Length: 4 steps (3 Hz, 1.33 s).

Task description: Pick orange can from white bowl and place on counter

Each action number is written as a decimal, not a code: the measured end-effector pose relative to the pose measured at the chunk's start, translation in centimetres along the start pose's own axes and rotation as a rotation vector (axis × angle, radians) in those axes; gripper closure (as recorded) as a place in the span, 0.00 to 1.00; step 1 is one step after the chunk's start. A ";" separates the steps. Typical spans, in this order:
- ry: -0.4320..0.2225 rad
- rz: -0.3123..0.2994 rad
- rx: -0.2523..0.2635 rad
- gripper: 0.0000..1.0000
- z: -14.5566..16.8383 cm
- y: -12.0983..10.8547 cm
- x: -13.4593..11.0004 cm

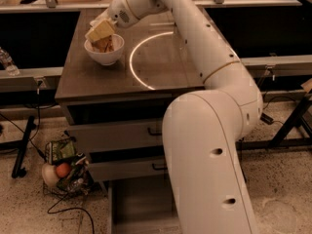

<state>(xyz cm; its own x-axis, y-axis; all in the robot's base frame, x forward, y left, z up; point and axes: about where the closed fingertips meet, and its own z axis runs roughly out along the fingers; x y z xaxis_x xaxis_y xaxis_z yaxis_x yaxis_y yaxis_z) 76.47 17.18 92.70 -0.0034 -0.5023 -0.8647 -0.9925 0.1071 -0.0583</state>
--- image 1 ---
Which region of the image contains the red apple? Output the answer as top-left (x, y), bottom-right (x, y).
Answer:
top-left (56, 163), bottom-right (71, 178)

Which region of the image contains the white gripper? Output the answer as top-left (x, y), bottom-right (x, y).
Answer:
top-left (85, 0), bottom-right (132, 43)

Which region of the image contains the black stand left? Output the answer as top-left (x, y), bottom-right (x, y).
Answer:
top-left (0, 116), bottom-right (35, 178)

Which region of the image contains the top drawer with handle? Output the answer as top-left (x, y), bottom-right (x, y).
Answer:
top-left (68, 119), bottom-right (162, 153)

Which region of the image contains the drawer with handle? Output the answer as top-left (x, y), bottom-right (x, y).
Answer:
top-left (88, 156), bottom-right (167, 181)
top-left (68, 119), bottom-right (162, 153)

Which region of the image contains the middle drawer with handle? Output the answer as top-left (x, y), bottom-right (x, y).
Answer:
top-left (88, 156), bottom-right (167, 181)

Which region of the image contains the black stand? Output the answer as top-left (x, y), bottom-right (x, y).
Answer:
top-left (0, 116), bottom-right (35, 178)
top-left (235, 91), bottom-right (312, 183)

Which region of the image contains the orange soda can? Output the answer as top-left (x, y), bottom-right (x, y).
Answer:
top-left (91, 36), bottom-right (114, 53)

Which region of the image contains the green chip bag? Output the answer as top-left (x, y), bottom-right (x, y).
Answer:
top-left (48, 138), bottom-right (76, 164)

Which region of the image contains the grey metal rail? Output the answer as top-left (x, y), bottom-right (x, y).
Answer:
top-left (0, 55), bottom-right (312, 92)

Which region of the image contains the grey drawer cabinet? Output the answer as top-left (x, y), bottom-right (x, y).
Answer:
top-left (55, 5), bottom-right (209, 234)

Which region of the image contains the open bottom drawer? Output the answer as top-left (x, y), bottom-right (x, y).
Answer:
top-left (107, 175), bottom-right (182, 234)

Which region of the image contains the black stand right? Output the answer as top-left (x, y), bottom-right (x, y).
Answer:
top-left (235, 91), bottom-right (312, 183)

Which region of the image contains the black floor cable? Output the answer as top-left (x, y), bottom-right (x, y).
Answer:
top-left (47, 192), bottom-right (96, 234)

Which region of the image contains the white ceramic bowl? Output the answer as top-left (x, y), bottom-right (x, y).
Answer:
top-left (84, 34), bottom-right (125, 65)

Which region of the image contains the white round bowl in basket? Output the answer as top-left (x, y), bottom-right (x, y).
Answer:
top-left (42, 163), bottom-right (59, 188)

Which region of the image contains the clear plastic water bottle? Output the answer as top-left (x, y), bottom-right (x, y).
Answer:
top-left (0, 47), bottom-right (20, 76)

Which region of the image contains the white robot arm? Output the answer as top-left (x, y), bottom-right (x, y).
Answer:
top-left (96, 0), bottom-right (263, 234)

